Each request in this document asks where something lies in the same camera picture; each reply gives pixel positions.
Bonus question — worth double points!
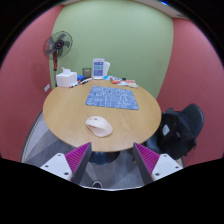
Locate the dark transparent cup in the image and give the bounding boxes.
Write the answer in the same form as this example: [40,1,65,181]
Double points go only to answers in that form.
[82,67,92,79]

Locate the white tissue box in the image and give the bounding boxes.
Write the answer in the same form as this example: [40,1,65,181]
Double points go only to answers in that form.
[55,67,78,88]

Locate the white plastic stand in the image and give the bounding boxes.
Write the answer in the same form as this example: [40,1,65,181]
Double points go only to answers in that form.
[103,61,111,78]

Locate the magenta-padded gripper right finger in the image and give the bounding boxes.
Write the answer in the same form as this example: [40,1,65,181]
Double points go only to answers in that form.
[132,142,184,186]

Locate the black-capped whiteboard marker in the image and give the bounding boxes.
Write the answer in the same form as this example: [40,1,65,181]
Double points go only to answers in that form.
[68,80,81,89]

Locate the red-capped whiteboard marker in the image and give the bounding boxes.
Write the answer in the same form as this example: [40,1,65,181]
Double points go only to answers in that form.
[79,77,93,85]

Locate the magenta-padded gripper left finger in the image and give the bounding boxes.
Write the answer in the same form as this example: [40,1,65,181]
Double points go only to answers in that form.
[39,142,93,185]

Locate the blue patterned mouse pad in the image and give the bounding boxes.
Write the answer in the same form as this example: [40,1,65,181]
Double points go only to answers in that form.
[85,85,140,111]

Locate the dark table pedestal base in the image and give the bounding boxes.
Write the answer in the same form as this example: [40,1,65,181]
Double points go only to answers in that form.
[88,151,121,166]

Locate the black standing fan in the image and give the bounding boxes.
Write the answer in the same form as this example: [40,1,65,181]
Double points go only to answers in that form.
[42,30,74,88]

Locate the pale pink computer mouse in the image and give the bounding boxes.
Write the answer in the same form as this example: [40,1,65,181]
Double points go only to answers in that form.
[85,115,114,138]

